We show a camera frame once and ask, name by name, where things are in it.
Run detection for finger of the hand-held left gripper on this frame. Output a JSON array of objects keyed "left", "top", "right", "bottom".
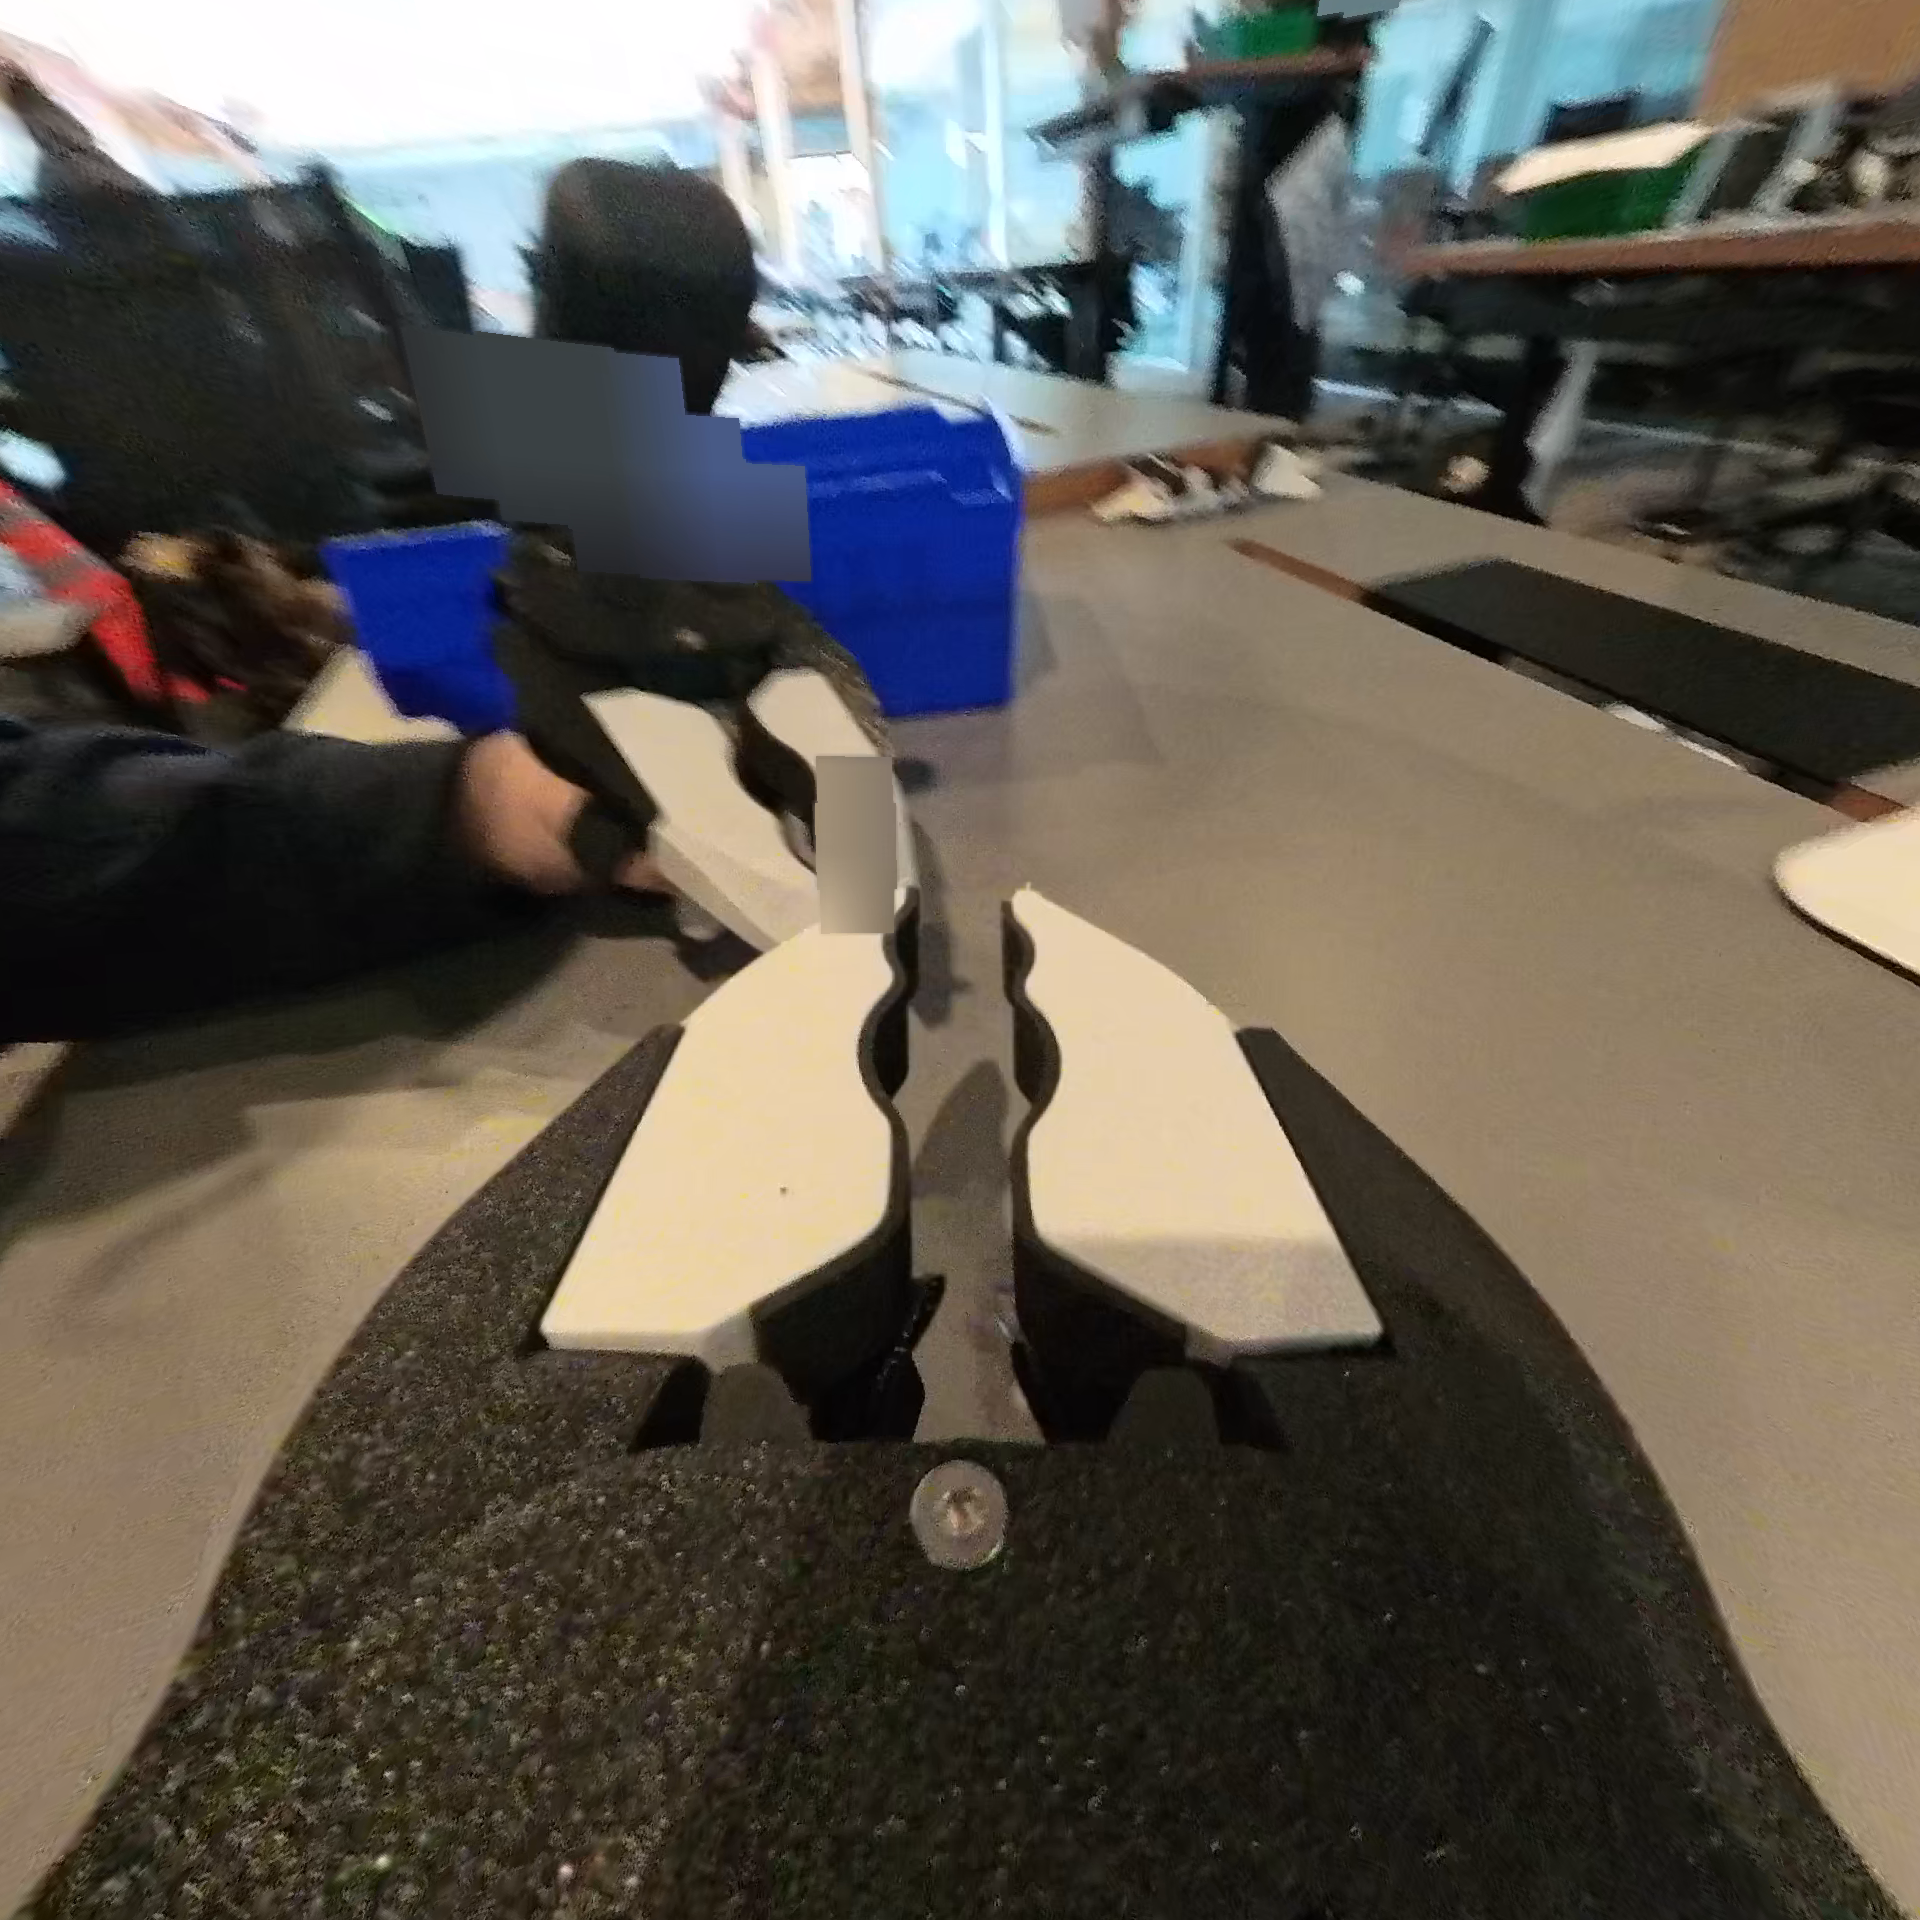
[
  {"left": 582, "top": 689, "right": 821, "bottom": 954},
  {"left": 737, "top": 667, "right": 921, "bottom": 905}
]

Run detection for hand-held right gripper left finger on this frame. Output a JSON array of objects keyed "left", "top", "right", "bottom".
[{"left": 536, "top": 883, "right": 921, "bottom": 1375}]

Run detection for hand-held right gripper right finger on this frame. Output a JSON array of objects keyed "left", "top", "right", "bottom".
[{"left": 998, "top": 884, "right": 1384, "bottom": 1368}]

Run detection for person's left forearm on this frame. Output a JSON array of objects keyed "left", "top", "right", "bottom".
[{"left": 0, "top": 719, "right": 505, "bottom": 1048}]

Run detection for person's left hand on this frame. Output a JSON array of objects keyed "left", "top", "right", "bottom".
[{"left": 457, "top": 729, "right": 677, "bottom": 904}]

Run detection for large blue plastic bin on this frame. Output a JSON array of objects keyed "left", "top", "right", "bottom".
[{"left": 737, "top": 403, "right": 1031, "bottom": 720}]

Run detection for small blue plastic bin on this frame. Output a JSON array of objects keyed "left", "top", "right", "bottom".
[{"left": 319, "top": 519, "right": 519, "bottom": 740}]

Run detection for brown furry item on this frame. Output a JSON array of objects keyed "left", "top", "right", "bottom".
[{"left": 116, "top": 529, "right": 355, "bottom": 714}]

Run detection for grey background table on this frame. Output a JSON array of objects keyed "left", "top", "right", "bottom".
[{"left": 831, "top": 348, "right": 1313, "bottom": 514}]

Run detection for white items on table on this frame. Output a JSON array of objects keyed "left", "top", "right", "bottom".
[{"left": 1093, "top": 439, "right": 1325, "bottom": 529}]

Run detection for brown wooden strip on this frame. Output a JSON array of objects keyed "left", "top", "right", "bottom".
[{"left": 1227, "top": 537, "right": 1373, "bottom": 606}]

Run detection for red plaid cloth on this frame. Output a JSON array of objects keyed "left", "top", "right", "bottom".
[{"left": 0, "top": 478, "right": 168, "bottom": 711}]

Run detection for black mat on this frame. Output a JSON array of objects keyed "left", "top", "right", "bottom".
[{"left": 1369, "top": 559, "right": 1920, "bottom": 794}]

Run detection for black standing desk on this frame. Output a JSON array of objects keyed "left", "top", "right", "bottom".
[{"left": 1177, "top": 0, "right": 1382, "bottom": 424}]

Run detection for white plate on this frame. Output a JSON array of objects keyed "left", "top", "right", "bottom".
[{"left": 1773, "top": 807, "right": 1920, "bottom": 986}]

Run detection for green bin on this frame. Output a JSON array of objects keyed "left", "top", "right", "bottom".
[{"left": 1495, "top": 120, "right": 1719, "bottom": 244}]

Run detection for wooden desk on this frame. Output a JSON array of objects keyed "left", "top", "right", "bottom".
[{"left": 1398, "top": 208, "right": 1920, "bottom": 529}]

